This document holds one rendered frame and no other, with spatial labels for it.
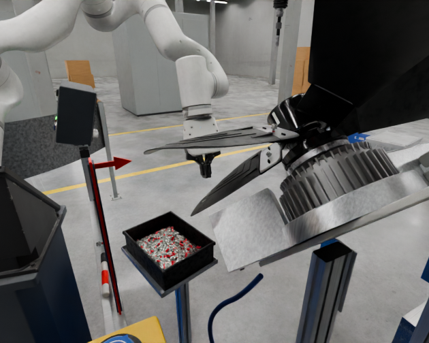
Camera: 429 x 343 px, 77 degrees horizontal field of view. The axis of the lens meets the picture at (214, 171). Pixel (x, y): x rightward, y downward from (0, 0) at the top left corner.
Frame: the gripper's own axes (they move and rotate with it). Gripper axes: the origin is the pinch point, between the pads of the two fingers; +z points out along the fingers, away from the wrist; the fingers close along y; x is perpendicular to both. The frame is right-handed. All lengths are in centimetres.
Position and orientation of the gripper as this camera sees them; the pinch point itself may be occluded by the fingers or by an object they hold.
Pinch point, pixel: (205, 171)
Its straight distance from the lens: 78.3
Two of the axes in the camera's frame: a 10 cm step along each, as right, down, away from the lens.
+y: 9.0, -1.8, 4.1
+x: -4.2, -0.8, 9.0
